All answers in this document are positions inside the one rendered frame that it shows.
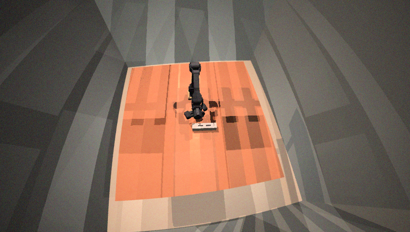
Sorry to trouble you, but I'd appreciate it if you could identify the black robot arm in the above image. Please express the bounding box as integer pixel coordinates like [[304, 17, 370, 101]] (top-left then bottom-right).
[[188, 62, 205, 119]]

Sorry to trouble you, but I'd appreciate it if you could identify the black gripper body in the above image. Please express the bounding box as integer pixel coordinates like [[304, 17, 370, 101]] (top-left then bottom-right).
[[184, 104, 207, 119]]

